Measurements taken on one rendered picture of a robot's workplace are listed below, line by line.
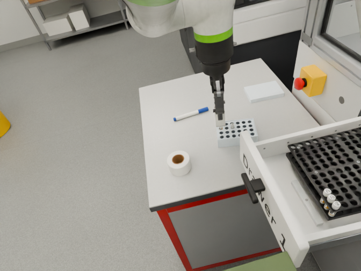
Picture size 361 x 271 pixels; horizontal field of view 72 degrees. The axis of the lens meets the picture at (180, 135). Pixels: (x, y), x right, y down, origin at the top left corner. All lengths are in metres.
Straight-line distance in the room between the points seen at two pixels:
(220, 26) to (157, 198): 0.48
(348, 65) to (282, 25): 0.60
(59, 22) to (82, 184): 2.89
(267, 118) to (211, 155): 0.25
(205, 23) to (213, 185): 0.43
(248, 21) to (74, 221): 1.52
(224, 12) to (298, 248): 0.47
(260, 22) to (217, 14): 0.71
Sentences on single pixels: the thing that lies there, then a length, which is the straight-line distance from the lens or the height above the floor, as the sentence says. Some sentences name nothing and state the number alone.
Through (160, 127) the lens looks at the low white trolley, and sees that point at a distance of 0.92.
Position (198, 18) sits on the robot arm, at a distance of 0.57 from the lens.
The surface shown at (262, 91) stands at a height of 0.78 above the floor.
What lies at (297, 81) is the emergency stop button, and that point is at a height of 0.89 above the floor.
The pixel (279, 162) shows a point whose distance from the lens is 0.69.
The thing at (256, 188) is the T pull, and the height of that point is 0.91.
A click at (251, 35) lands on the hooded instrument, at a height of 0.84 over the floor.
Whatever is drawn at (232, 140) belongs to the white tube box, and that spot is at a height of 0.79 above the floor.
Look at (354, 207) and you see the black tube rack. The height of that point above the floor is 0.90.
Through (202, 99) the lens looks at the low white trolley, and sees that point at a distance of 1.01.
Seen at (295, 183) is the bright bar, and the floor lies 0.85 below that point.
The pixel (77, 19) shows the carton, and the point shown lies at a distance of 4.22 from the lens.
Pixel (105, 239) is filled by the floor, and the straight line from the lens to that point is 1.65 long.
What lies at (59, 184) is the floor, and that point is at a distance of 2.06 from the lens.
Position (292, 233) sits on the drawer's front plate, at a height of 0.93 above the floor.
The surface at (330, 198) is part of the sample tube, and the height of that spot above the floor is 0.91.
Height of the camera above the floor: 1.37
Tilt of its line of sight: 44 degrees down
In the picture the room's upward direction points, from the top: 14 degrees counter-clockwise
